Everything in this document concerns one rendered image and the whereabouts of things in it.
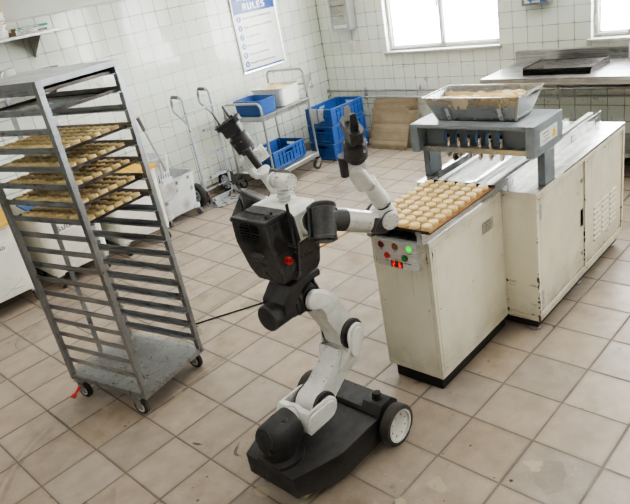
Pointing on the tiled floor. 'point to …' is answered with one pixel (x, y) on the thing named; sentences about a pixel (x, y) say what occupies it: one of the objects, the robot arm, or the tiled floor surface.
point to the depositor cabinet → (559, 221)
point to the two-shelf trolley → (279, 131)
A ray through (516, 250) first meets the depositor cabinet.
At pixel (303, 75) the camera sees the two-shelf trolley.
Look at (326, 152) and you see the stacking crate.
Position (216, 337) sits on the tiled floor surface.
